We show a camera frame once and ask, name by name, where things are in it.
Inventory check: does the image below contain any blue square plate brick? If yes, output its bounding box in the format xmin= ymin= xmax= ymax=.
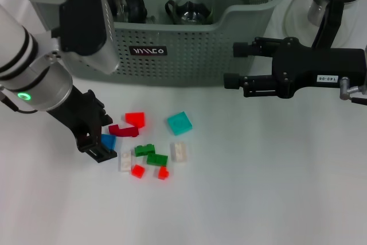
xmin=100 ymin=133 xmax=118 ymax=153

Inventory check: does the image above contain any green building brick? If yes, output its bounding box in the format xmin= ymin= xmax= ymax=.
xmin=134 ymin=143 xmax=155 ymax=157
xmin=146 ymin=153 xmax=169 ymax=167

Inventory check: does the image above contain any translucent white building brick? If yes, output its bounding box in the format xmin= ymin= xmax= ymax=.
xmin=171 ymin=141 xmax=191 ymax=163

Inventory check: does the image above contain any large orange-red building brick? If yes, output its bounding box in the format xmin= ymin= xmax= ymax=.
xmin=125 ymin=112 xmax=147 ymax=128

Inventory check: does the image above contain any thin left wrist cable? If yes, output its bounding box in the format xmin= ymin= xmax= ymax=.
xmin=0 ymin=90 xmax=38 ymax=114

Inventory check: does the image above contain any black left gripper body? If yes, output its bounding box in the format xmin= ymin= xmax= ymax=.
xmin=47 ymin=85 xmax=106 ymax=149

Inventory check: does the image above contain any grey perforated storage bin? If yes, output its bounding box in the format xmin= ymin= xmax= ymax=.
xmin=16 ymin=0 xmax=287 ymax=87

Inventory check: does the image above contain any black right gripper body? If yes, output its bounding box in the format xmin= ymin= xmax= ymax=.
xmin=271 ymin=37 xmax=367 ymax=99

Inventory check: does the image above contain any small red building brick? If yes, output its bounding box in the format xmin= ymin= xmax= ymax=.
xmin=157 ymin=166 xmax=170 ymax=181
xmin=131 ymin=164 xmax=146 ymax=177

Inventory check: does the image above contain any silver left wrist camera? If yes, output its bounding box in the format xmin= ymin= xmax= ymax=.
xmin=58 ymin=0 xmax=120 ymax=76

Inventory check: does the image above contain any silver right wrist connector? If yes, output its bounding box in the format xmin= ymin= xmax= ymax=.
xmin=339 ymin=76 xmax=367 ymax=104

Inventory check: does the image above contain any glass pitcher black handle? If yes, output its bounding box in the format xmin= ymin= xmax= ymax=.
xmin=282 ymin=0 xmax=365 ymax=50

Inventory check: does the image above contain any teal square plate brick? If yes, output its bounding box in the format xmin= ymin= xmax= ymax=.
xmin=167 ymin=111 xmax=193 ymax=136

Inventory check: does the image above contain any dark red curved brick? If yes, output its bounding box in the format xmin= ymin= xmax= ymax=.
xmin=108 ymin=123 xmax=140 ymax=138

